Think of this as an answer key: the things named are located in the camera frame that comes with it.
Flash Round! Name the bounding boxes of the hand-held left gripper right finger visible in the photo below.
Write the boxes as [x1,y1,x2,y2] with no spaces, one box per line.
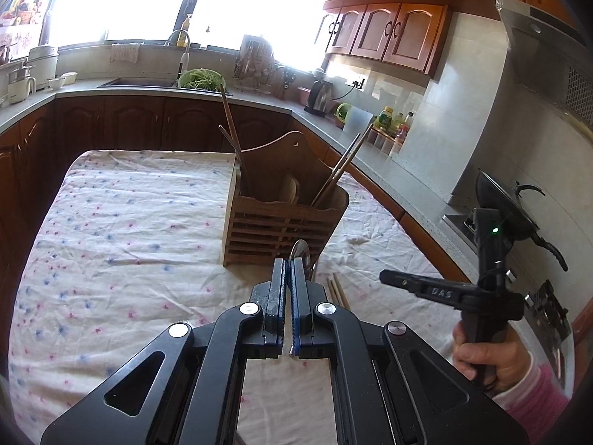
[291,258,529,445]

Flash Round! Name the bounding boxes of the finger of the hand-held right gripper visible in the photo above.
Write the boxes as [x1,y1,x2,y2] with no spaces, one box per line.
[380,269,466,309]

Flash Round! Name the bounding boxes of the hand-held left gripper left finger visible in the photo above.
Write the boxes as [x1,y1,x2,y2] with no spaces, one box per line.
[41,258,288,445]

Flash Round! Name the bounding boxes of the metal spoon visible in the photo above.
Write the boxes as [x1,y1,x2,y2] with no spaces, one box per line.
[287,240,313,357]

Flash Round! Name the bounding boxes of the wooden utensil holder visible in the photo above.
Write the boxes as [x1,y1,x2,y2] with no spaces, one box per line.
[223,131,350,267]

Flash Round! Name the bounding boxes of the person's right forearm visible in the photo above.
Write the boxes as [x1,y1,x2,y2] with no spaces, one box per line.
[491,360,575,445]

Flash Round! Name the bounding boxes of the person's right hand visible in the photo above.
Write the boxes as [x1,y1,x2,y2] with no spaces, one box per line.
[451,322,533,397]

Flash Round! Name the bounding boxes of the black wok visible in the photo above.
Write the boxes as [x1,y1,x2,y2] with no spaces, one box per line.
[475,169,570,272]

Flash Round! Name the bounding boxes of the gas stove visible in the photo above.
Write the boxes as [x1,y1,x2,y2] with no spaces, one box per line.
[442,213,577,362]

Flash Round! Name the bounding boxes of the grey kitchen countertop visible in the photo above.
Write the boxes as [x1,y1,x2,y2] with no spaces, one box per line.
[0,76,464,260]

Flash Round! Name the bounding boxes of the red label sauce bottle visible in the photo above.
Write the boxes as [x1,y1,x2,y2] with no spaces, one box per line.
[394,111,415,144]

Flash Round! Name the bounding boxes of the white floral tablecloth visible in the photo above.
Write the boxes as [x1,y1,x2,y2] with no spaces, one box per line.
[9,148,468,445]

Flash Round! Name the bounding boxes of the white plastic pitcher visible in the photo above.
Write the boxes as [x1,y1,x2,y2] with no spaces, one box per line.
[344,106,375,137]

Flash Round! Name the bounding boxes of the steel range hood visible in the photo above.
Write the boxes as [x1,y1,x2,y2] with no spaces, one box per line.
[496,0,593,137]

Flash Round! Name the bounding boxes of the steel electric kettle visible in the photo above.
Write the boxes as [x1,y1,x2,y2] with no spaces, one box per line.
[304,79,335,118]

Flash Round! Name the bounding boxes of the knife and scissors holder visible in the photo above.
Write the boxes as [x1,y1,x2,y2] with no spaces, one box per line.
[278,66,299,98]

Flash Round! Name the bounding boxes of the brown lower kitchen cabinets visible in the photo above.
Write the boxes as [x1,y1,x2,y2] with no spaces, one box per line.
[0,95,464,283]

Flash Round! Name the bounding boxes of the brown kitchen cabinets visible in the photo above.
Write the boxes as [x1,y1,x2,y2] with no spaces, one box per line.
[317,0,580,79]
[0,95,464,283]

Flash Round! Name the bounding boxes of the green colander with vegetables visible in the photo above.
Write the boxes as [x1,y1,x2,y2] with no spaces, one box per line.
[178,67,227,91]

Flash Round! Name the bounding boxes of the brown upper kitchen cabinets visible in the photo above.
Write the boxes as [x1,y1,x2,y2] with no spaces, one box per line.
[317,0,580,79]

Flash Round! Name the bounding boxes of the dish drying rack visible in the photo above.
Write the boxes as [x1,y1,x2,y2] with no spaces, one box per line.
[234,34,279,91]

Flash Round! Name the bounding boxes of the chrome kitchen faucet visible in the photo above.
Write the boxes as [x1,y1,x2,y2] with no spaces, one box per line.
[164,29,192,82]

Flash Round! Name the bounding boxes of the kitchen sink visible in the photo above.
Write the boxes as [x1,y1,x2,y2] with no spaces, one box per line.
[97,76,232,96]

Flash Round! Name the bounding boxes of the white dish cloth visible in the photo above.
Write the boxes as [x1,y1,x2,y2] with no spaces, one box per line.
[110,43,142,63]

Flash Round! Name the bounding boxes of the kitchen window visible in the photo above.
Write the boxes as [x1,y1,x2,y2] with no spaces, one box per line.
[42,0,334,72]

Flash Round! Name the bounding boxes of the white electric cooker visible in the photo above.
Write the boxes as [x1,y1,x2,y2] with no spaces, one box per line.
[25,45,61,89]

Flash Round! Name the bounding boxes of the tropical fruit wall poster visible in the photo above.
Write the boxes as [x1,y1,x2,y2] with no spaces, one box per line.
[0,0,61,47]

